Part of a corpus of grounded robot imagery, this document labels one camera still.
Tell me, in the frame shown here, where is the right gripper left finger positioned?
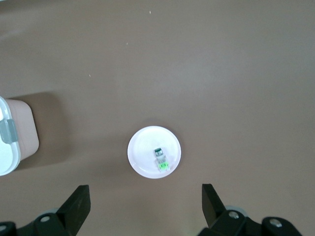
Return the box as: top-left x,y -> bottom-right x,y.
0,184 -> 92,236

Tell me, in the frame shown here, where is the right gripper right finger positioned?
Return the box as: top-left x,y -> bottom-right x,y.
199,183 -> 304,236

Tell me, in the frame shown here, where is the white lidded storage box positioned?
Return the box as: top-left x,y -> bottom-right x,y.
0,95 -> 40,177

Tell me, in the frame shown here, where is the pale pink round plate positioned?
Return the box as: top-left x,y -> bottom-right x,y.
127,125 -> 182,179

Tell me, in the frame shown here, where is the brown table mat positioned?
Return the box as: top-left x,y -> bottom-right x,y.
0,0 -> 315,236

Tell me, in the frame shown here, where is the green push-button switch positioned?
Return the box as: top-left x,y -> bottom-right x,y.
154,147 -> 170,172

